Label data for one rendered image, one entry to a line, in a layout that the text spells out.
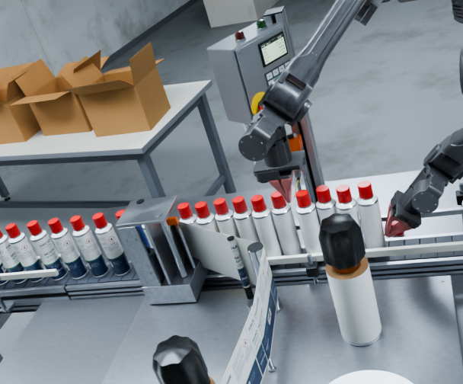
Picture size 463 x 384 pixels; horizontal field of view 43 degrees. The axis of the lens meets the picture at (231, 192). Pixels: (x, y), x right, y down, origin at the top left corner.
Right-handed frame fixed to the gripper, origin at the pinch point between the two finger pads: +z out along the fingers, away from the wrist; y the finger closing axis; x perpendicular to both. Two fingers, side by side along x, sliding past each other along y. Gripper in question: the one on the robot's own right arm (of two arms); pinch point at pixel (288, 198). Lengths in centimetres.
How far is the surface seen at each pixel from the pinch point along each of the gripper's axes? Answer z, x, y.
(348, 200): 13.0, 18.0, 9.6
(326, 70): 108, 404, -43
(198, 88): 35, 197, -87
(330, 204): 14.2, 18.9, 4.8
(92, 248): 20, 20, -66
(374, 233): 23.3, 17.7, 14.2
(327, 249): 6.2, -11.2, 7.8
